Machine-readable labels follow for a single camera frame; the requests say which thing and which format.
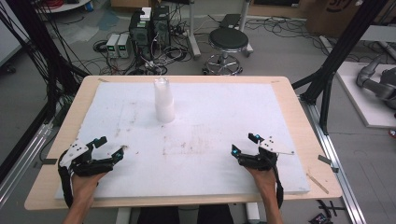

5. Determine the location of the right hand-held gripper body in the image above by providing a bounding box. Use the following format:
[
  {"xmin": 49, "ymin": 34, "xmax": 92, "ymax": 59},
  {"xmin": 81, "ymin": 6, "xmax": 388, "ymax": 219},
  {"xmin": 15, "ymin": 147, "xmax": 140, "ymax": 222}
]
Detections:
[{"xmin": 237, "ymin": 135, "xmax": 296, "ymax": 172}]

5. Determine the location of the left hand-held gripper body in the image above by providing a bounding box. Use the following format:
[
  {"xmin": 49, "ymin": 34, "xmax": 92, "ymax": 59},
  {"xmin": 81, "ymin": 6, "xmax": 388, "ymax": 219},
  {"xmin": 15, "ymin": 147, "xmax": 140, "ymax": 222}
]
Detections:
[{"xmin": 57, "ymin": 139, "xmax": 116, "ymax": 178}]

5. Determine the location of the stack of clear plastic cups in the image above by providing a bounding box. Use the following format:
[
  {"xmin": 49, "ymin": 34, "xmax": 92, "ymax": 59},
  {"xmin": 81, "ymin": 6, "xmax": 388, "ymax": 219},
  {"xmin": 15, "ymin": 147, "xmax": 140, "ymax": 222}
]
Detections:
[{"xmin": 153, "ymin": 77, "xmax": 177, "ymax": 124}]

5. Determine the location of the person's left hand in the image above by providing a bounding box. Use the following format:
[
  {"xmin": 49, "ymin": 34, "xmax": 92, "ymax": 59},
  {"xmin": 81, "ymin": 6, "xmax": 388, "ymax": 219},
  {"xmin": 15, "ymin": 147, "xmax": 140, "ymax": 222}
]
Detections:
[{"xmin": 70, "ymin": 171, "xmax": 108, "ymax": 201}]

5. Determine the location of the person's right hand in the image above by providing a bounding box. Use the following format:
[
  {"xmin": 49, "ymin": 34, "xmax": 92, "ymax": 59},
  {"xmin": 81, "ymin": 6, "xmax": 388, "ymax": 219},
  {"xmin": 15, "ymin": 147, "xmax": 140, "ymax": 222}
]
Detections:
[{"xmin": 244, "ymin": 166, "xmax": 278, "ymax": 196}]

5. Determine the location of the white foam mat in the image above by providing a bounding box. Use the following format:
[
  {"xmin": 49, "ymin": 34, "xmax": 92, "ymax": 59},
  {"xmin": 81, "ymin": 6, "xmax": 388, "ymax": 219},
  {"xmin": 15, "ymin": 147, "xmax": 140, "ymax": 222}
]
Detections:
[{"xmin": 54, "ymin": 81, "xmax": 311, "ymax": 201}]

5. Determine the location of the thin wooden stick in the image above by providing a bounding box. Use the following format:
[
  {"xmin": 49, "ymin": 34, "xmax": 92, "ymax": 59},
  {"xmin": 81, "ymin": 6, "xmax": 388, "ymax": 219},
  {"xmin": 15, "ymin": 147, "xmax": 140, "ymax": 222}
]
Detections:
[{"xmin": 305, "ymin": 172, "xmax": 330, "ymax": 195}]

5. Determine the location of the grey bench power supply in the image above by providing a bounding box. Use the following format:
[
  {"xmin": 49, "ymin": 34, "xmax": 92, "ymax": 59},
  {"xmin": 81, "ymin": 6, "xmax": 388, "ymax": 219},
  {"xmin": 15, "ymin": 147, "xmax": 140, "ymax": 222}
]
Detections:
[
  {"xmin": 106, "ymin": 33, "xmax": 121, "ymax": 60},
  {"xmin": 117, "ymin": 33, "xmax": 132, "ymax": 60}
]

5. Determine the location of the black round stool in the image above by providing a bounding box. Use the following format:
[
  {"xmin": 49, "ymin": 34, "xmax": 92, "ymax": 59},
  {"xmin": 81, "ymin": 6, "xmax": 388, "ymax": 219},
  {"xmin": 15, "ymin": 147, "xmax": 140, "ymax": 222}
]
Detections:
[{"xmin": 203, "ymin": 27, "xmax": 250, "ymax": 77}]

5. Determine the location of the grey desk leg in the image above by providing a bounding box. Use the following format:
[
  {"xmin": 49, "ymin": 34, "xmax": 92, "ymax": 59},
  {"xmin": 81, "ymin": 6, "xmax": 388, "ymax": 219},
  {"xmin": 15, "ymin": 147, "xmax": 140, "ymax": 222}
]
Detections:
[
  {"xmin": 238, "ymin": 0, "xmax": 254, "ymax": 58},
  {"xmin": 186, "ymin": 0, "xmax": 203, "ymax": 61}
]

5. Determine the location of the black computer tower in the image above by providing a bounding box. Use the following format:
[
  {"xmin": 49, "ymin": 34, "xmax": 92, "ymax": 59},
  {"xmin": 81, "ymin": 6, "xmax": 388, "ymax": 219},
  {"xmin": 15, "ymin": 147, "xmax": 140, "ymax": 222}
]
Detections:
[
  {"xmin": 128, "ymin": 10, "xmax": 154, "ymax": 61},
  {"xmin": 151, "ymin": 5, "xmax": 172, "ymax": 49}
]

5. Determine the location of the white platform board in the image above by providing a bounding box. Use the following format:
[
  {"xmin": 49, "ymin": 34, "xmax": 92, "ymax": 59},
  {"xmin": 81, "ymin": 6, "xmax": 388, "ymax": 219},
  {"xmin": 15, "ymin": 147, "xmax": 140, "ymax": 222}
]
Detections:
[{"xmin": 335, "ymin": 61, "xmax": 396, "ymax": 130}]

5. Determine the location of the small white box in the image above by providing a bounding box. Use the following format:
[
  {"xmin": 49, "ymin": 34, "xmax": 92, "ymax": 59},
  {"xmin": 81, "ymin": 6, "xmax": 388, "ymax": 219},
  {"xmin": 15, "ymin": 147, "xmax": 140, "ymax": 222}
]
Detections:
[{"xmin": 139, "ymin": 7, "xmax": 153, "ymax": 22}]

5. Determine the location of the brown cardboard box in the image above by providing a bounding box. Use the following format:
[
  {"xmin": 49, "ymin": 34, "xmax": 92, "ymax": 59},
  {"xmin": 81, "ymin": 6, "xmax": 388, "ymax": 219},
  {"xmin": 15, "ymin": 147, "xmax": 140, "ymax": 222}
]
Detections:
[{"xmin": 305, "ymin": 0, "xmax": 396, "ymax": 39}]

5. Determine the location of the aluminium rail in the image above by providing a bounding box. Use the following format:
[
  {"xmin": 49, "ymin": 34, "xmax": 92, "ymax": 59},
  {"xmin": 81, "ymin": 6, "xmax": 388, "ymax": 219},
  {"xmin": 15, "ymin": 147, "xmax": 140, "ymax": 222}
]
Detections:
[
  {"xmin": 299, "ymin": 95, "xmax": 369, "ymax": 224},
  {"xmin": 0, "ymin": 121, "xmax": 54, "ymax": 208}
]

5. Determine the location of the black metal frame stand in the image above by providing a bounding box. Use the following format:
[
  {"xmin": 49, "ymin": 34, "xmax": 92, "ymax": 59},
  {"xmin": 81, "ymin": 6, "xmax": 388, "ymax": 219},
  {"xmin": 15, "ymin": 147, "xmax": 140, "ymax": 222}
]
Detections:
[
  {"xmin": 291, "ymin": 0, "xmax": 390, "ymax": 135},
  {"xmin": 0, "ymin": 0, "xmax": 91, "ymax": 124}
]

